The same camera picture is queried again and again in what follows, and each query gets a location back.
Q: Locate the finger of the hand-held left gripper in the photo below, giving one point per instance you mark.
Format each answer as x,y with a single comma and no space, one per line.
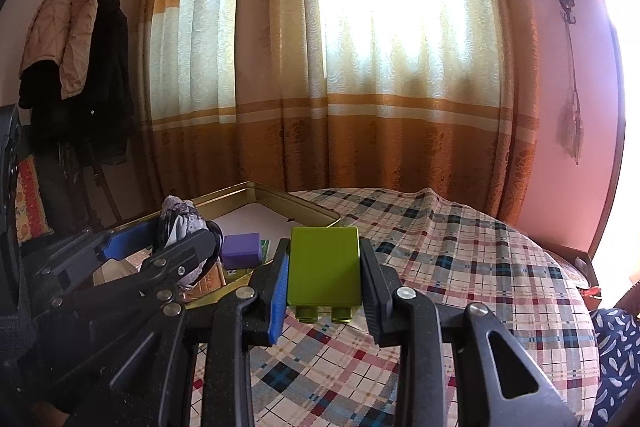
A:
185,253
130,241

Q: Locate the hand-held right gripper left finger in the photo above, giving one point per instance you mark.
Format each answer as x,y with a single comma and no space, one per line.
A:
277,302

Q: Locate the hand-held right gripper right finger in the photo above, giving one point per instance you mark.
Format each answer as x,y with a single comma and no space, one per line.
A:
376,297

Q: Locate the brown building block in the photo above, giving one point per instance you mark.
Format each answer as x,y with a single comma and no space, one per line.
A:
202,286

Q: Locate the grey black hair scrunchie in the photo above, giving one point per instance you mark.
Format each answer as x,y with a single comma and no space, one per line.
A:
182,214

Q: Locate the purple box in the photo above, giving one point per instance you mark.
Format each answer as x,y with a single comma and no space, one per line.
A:
241,251

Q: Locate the green building block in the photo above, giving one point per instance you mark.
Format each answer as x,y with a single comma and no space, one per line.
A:
325,267

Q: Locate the gold tin box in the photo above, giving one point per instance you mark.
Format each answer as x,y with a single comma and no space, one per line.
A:
270,212

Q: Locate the orange patterned pillow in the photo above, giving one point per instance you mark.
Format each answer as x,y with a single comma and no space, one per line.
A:
32,202

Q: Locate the dark wooden coat rack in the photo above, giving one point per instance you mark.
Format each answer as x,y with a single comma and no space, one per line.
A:
102,187

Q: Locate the black jacket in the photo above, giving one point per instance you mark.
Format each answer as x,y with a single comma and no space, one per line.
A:
110,82

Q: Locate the beige quilted jacket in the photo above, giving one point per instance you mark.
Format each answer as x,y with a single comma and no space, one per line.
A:
65,32

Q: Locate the orange white striped curtain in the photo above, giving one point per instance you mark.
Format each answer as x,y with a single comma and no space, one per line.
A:
390,107
190,57

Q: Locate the dark brown bedside cabinet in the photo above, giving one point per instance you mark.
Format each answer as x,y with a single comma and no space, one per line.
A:
575,262

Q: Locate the small red object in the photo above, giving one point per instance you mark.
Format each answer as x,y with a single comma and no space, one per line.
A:
592,292

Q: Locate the blue feather print cushion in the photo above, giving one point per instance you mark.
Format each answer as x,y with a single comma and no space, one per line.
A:
617,357

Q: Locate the hanging tassel ornament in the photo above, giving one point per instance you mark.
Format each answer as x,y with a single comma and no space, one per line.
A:
572,127

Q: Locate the metal wall hook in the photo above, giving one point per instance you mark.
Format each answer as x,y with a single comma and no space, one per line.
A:
567,7

